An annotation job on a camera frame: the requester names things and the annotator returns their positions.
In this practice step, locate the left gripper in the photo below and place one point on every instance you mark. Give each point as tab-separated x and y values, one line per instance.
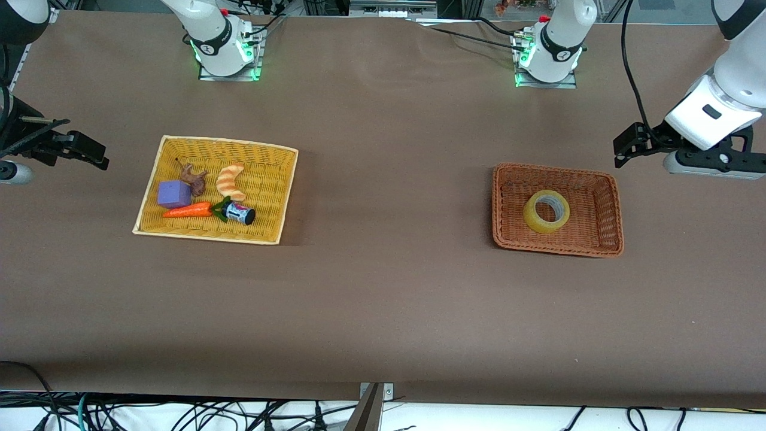
657	136

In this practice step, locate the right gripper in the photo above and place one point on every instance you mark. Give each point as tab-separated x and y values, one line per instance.
19	133

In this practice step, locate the clear yellowish tape roll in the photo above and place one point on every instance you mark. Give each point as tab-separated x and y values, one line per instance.
532	218

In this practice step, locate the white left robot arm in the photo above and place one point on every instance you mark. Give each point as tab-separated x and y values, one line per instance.
742	78

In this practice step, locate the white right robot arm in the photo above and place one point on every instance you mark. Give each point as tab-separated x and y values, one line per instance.
215	42

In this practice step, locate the brown wicker basket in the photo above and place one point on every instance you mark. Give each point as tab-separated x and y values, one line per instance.
598	209

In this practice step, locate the purple foam cube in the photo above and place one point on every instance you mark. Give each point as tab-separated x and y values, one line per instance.
173	194

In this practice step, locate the brown toy lion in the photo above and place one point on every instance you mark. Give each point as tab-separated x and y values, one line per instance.
194	179

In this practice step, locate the orange toy carrot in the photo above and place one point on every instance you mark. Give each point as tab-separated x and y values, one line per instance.
188	211

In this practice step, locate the toy croissant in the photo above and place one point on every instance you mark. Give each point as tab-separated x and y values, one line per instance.
227	182

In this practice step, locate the small black-capped can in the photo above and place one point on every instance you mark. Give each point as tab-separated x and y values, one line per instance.
242	212

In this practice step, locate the yellow wicker tray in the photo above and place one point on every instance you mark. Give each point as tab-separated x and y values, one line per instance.
272	179

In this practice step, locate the grey box behind table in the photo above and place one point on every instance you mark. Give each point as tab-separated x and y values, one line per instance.
392	7

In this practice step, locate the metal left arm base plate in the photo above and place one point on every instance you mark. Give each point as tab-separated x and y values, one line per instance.
573	82

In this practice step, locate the black left camera mount bracket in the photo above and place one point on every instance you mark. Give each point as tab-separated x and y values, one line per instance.
724	158

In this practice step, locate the aluminium frame rail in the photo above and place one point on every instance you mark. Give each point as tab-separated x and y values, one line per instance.
24	60

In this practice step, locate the metal table edge bracket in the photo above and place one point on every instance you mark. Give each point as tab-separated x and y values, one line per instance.
376	407

